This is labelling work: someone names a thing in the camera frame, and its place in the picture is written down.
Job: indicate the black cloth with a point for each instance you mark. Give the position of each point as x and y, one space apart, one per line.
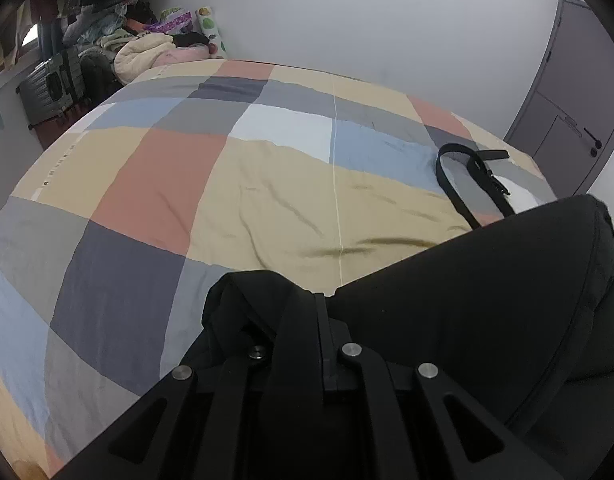
189 40

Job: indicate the checkered pastel duvet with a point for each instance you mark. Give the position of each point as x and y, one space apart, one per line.
162 185

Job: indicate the black puffer jacket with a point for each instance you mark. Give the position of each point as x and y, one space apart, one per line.
462 300

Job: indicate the grey suitcase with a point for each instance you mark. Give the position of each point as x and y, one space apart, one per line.
49 87

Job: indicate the black belt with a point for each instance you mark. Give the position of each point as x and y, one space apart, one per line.
449 180

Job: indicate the cream fleece garment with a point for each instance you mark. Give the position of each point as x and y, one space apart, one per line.
142 57

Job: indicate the grey door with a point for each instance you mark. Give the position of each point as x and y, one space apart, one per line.
562 85

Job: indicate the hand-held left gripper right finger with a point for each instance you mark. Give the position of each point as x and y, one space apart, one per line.
337 355

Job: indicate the white dotted pillow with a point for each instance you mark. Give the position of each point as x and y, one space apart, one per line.
212 30

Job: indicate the purple patterned cloth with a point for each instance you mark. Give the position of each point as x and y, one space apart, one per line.
172 22

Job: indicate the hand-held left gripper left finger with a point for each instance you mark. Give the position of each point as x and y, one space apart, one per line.
227 375

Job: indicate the black bag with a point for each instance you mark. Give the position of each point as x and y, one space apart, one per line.
99 77

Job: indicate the pile of mixed clothes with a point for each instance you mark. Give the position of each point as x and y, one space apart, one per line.
107 27

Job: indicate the pink pillow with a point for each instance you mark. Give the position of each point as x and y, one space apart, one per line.
192 54

